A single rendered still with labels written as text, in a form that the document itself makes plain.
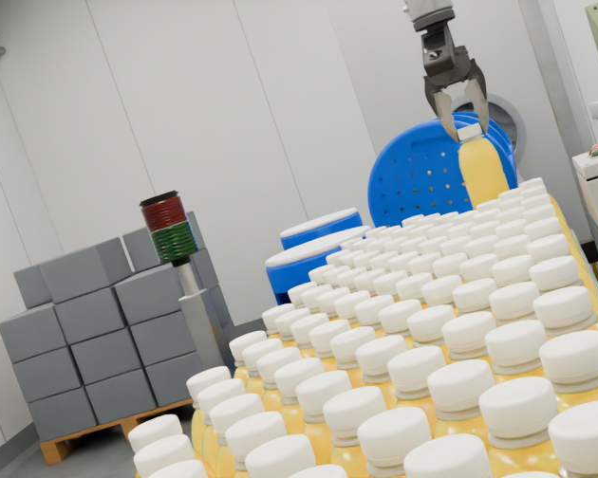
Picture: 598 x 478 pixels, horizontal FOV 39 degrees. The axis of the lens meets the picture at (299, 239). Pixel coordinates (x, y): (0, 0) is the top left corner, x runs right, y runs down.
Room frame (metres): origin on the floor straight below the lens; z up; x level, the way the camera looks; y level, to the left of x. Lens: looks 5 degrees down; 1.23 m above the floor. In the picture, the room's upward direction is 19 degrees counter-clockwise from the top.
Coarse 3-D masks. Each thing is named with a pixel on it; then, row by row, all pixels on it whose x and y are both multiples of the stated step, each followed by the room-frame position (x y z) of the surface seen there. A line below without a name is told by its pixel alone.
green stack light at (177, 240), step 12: (168, 228) 1.25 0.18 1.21; (180, 228) 1.26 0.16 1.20; (156, 240) 1.26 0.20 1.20; (168, 240) 1.25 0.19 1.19; (180, 240) 1.26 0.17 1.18; (192, 240) 1.27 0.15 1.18; (156, 252) 1.28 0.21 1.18; (168, 252) 1.25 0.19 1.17; (180, 252) 1.25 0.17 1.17; (192, 252) 1.26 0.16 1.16
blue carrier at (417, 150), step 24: (432, 120) 1.60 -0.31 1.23; (456, 120) 1.61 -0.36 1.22; (408, 144) 1.60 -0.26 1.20; (432, 144) 1.59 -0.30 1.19; (456, 144) 1.57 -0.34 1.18; (504, 144) 1.94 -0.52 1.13; (384, 168) 1.61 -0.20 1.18; (408, 168) 1.60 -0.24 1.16; (432, 168) 1.59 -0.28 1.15; (456, 168) 1.58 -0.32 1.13; (504, 168) 1.55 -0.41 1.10; (384, 192) 1.62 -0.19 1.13; (408, 192) 1.61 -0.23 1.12; (432, 192) 1.59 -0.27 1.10; (456, 192) 1.58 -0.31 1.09; (384, 216) 1.62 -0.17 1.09; (408, 216) 1.61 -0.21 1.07
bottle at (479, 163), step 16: (464, 144) 1.40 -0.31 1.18; (480, 144) 1.38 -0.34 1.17; (464, 160) 1.39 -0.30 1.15; (480, 160) 1.38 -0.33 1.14; (496, 160) 1.39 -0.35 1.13; (464, 176) 1.40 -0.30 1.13; (480, 176) 1.38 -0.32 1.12; (496, 176) 1.38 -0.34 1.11; (480, 192) 1.38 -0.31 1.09; (496, 192) 1.38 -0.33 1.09
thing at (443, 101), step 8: (440, 96) 1.41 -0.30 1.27; (448, 96) 1.41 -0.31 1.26; (440, 104) 1.41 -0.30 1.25; (448, 104) 1.41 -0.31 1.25; (440, 112) 1.41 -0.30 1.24; (448, 112) 1.41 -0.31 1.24; (440, 120) 1.42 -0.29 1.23; (448, 120) 1.41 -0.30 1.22; (448, 128) 1.41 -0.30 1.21; (456, 128) 1.42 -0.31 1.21; (456, 136) 1.41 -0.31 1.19
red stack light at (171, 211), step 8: (168, 200) 1.26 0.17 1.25; (176, 200) 1.27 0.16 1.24; (144, 208) 1.26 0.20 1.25; (152, 208) 1.25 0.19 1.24; (160, 208) 1.25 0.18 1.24; (168, 208) 1.25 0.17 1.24; (176, 208) 1.26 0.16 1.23; (144, 216) 1.27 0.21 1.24; (152, 216) 1.25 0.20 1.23; (160, 216) 1.25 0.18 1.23; (168, 216) 1.25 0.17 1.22; (176, 216) 1.26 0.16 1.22; (184, 216) 1.27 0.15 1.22; (152, 224) 1.26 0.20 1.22; (160, 224) 1.25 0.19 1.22; (168, 224) 1.25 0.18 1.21
